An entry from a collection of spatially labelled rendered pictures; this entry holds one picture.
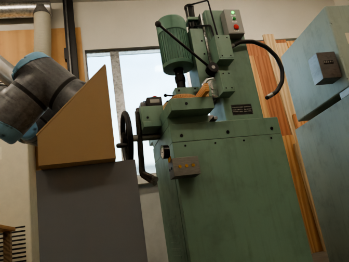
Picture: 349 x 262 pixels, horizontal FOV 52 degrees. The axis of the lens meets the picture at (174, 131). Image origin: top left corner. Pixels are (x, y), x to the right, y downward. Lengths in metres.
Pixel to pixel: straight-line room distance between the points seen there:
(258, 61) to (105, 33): 1.57
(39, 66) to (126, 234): 0.65
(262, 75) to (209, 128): 2.06
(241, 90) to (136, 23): 2.05
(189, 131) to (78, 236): 0.80
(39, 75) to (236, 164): 0.95
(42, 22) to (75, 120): 2.59
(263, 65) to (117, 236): 2.94
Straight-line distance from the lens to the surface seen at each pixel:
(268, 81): 3.70
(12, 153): 3.06
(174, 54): 2.00
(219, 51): 1.96
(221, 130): 1.74
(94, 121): 1.12
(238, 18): 2.15
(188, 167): 1.55
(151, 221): 3.17
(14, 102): 1.32
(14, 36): 3.82
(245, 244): 1.68
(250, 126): 1.80
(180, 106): 1.63
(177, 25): 2.10
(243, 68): 2.06
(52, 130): 1.12
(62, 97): 1.29
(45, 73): 1.33
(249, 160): 1.75
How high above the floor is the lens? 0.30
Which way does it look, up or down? 16 degrees up
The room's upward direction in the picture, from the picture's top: 9 degrees counter-clockwise
